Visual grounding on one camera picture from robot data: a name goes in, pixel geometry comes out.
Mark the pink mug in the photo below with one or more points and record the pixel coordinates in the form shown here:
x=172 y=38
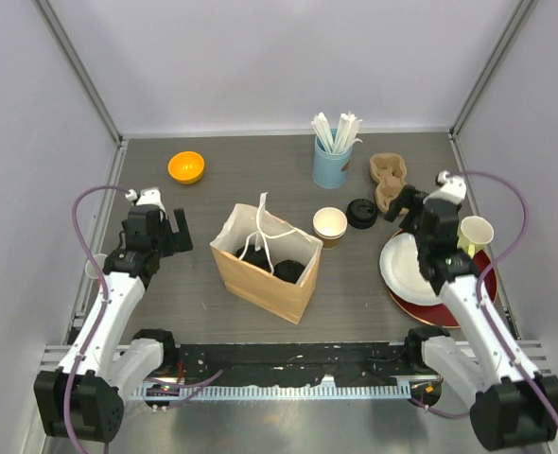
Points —
x=90 y=268

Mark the blue straw holder cup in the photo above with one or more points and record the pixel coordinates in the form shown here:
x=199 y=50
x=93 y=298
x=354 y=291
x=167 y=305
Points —
x=329 y=170

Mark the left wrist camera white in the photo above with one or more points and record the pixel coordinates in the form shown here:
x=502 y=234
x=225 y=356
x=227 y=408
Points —
x=148 y=196

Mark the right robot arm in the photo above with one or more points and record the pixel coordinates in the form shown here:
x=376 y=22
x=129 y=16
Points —
x=510 y=403

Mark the aluminium front rail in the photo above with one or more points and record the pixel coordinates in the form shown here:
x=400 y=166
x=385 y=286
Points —
x=163 y=390

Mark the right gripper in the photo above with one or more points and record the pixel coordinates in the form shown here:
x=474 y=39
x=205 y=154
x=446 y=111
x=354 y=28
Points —
x=404 y=200

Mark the white paper plate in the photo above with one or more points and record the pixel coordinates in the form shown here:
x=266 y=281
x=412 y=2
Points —
x=399 y=267

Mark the brown paper bag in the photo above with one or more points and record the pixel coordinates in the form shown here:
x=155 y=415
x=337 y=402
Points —
x=283 y=241

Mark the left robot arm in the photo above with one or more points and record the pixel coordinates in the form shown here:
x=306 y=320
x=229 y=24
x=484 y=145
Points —
x=84 y=397

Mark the black lid stack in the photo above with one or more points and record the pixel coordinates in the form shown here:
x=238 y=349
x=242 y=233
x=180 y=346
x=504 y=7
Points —
x=361 y=213

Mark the orange bowl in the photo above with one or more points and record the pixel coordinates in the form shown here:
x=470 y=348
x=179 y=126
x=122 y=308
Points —
x=186 y=167

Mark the white wrapped straws bundle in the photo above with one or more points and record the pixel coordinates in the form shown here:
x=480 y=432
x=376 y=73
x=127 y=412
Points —
x=339 y=140

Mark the stack of paper cups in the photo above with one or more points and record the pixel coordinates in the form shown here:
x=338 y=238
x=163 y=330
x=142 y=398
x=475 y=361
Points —
x=329 y=225

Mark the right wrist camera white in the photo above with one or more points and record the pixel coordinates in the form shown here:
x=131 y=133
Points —
x=451 y=188

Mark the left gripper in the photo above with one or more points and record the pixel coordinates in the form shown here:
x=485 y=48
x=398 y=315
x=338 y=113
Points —
x=178 y=241

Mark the yellow-green mug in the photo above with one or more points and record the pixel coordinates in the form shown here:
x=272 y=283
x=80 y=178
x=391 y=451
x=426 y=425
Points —
x=474 y=234

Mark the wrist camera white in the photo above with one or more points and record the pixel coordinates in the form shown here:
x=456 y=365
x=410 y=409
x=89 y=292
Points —
x=451 y=188
x=148 y=196

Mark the red round tray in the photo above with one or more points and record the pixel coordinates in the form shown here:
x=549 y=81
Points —
x=439 y=315

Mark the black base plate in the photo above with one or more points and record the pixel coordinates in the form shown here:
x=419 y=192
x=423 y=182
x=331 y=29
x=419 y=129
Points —
x=294 y=365

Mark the cardboard cup carrier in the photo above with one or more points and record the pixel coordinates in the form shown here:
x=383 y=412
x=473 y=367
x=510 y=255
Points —
x=389 y=171

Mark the white straw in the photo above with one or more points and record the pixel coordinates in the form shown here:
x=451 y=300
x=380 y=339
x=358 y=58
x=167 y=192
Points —
x=260 y=239

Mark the black coffee cup lid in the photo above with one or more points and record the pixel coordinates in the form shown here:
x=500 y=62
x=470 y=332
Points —
x=251 y=255

